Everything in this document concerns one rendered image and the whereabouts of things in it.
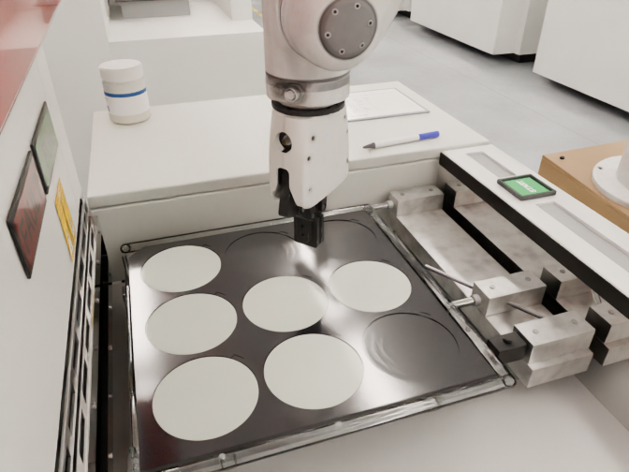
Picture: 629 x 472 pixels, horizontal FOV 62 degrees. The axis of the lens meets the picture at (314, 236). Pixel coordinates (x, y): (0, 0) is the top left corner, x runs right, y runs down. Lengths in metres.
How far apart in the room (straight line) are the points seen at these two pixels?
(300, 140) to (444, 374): 0.27
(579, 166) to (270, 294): 0.64
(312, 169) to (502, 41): 4.82
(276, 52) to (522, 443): 0.46
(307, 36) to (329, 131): 0.14
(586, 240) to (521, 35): 4.68
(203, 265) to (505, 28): 4.77
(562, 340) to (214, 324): 0.37
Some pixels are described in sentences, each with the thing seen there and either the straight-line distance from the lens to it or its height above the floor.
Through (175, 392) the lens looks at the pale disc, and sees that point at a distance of 0.55.
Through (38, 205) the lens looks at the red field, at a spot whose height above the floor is 1.09.
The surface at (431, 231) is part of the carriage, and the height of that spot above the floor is 0.88.
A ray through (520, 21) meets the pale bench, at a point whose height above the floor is 0.36.
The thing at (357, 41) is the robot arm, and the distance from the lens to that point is 0.43.
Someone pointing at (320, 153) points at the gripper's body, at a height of 1.08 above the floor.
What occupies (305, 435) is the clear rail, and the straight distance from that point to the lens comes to 0.50.
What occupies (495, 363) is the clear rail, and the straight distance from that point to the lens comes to 0.58.
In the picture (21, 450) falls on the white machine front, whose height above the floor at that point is 1.04.
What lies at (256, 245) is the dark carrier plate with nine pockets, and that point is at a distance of 0.72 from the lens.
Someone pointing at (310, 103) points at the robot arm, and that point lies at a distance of 0.51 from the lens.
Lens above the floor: 1.30
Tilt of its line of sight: 33 degrees down
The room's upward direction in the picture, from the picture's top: straight up
